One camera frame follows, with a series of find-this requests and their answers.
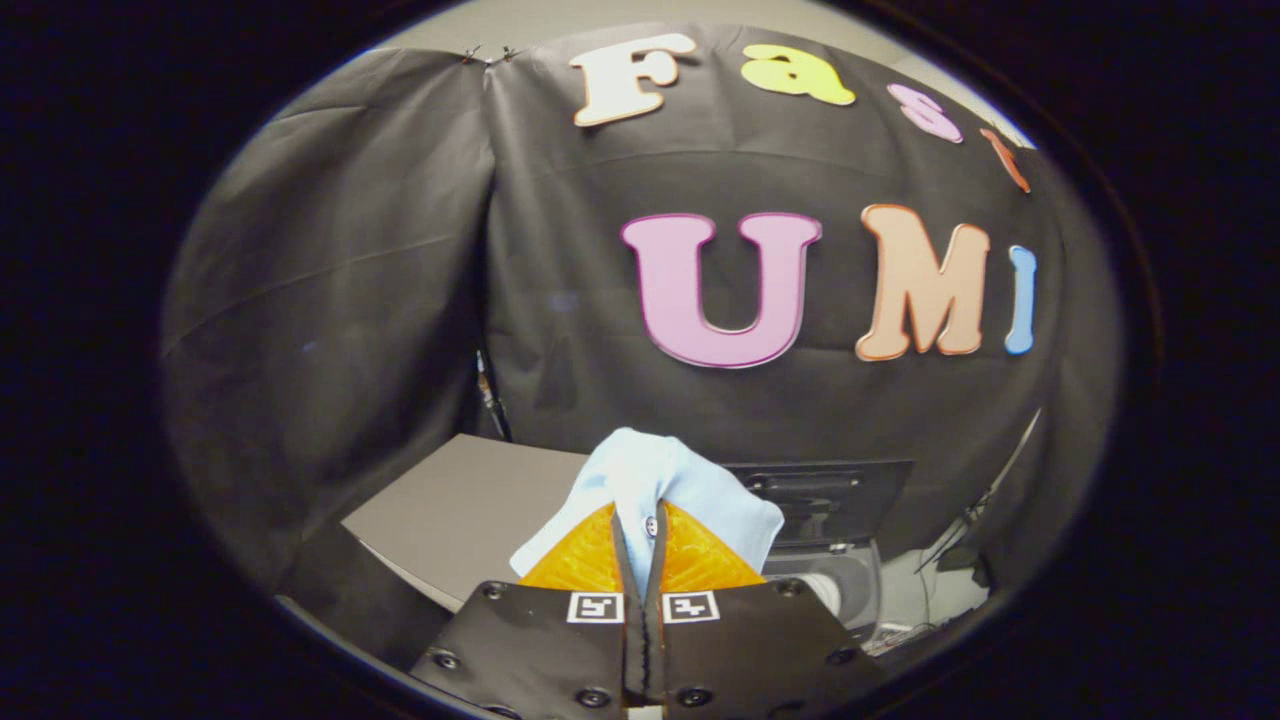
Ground light blue shirt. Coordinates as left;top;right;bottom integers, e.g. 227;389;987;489
510;428;786;601

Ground black floor cables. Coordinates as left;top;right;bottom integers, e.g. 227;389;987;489
865;620;946;656

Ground dark cabinet with beige side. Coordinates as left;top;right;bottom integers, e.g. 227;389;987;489
280;433;591;671

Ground grey washing machine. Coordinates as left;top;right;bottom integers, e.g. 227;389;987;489
765;540;886;646

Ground black tripod stand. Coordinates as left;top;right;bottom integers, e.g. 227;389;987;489
915;410;1041;581

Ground black backdrop cloth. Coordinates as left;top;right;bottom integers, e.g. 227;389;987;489
160;20;1126;601

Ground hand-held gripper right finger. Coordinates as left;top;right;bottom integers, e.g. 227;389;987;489
640;500;886;720

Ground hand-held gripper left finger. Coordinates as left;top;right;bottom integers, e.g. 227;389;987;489
410;500;651;720

